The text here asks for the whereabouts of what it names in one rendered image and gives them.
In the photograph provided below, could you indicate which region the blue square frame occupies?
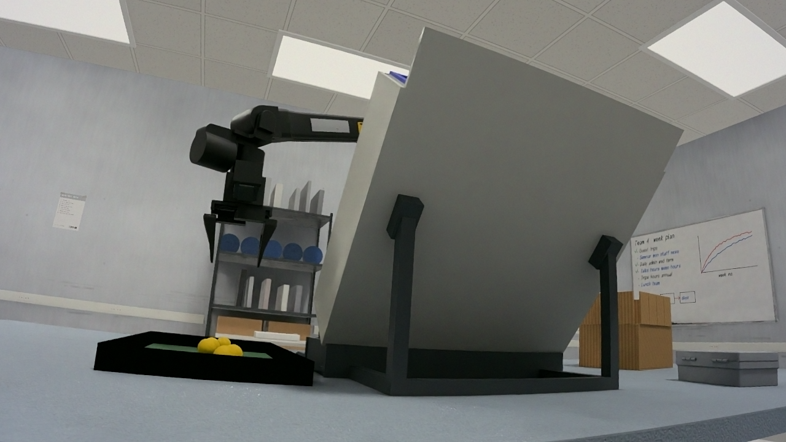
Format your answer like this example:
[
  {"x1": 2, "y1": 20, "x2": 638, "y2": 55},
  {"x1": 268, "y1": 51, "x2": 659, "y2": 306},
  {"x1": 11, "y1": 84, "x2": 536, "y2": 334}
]
[{"x1": 389, "y1": 71, "x2": 407, "y2": 84}]

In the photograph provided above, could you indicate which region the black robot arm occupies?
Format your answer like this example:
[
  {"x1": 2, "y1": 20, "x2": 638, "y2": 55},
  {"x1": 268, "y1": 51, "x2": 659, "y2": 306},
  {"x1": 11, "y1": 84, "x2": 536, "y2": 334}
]
[{"x1": 189, "y1": 105, "x2": 364, "y2": 206}]

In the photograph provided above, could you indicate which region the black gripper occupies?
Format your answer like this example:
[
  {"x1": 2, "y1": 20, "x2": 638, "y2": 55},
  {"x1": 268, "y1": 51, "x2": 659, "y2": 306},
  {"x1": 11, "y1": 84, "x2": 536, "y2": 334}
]
[{"x1": 203, "y1": 200, "x2": 278, "y2": 268}]

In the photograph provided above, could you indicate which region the grey hinged case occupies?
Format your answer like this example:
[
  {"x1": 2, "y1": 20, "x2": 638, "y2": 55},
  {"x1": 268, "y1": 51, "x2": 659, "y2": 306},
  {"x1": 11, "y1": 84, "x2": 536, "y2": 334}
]
[{"x1": 675, "y1": 350, "x2": 779, "y2": 387}]

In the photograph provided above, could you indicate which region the brown cardboard box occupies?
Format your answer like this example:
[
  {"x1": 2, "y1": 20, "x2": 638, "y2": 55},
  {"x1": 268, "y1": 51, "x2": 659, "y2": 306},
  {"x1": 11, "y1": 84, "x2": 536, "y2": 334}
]
[{"x1": 579, "y1": 291, "x2": 673, "y2": 371}]

